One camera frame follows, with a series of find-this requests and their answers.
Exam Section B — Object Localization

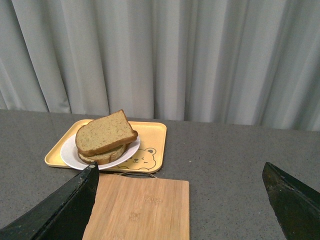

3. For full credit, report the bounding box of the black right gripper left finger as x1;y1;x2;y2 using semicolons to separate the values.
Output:
0;163;100;240

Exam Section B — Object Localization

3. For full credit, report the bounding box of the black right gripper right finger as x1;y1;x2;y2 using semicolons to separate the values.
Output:
262;162;320;240

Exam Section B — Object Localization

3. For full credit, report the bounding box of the white round plate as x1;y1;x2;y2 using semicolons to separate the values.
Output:
60;134;141;170

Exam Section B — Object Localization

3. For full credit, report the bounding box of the bread slice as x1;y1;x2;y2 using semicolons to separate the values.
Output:
75;109;138;157
77;144;129;165

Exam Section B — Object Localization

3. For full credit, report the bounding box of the bamboo cutting board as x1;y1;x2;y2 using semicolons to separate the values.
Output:
83;174;190;240

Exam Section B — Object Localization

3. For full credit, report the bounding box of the grey curtain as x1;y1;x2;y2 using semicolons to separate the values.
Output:
0;0;320;131

